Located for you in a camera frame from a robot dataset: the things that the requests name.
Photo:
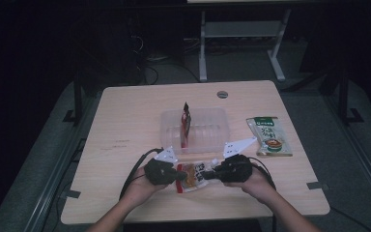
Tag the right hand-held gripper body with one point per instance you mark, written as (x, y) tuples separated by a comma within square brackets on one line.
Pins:
[(235, 169)]

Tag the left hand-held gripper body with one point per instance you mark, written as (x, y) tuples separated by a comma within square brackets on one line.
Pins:
[(157, 172)]

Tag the clear plastic container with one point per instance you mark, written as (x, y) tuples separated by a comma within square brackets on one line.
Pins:
[(206, 132)]

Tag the green white sauce packet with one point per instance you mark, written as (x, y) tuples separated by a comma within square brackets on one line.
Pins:
[(270, 135)]

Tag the dark red sauce packet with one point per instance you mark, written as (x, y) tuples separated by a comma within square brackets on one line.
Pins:
[(185, 125)]

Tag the person's right hand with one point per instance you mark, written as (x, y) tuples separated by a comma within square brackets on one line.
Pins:
[(254, 187)]

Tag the person's left hand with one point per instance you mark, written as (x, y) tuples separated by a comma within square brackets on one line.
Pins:
[(138, 193)]

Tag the grey table grommet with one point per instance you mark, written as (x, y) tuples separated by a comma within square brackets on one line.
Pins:
[(222, 94)]

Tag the black metal stand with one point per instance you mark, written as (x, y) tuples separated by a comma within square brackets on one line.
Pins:
[(77, 96), (344, 96)]

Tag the metal frame rail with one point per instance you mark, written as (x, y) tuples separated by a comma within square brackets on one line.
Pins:
[(360, 151), (59, 174)]

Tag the white metal desk frame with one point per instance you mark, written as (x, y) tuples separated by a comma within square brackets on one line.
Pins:
[(202, 48)]

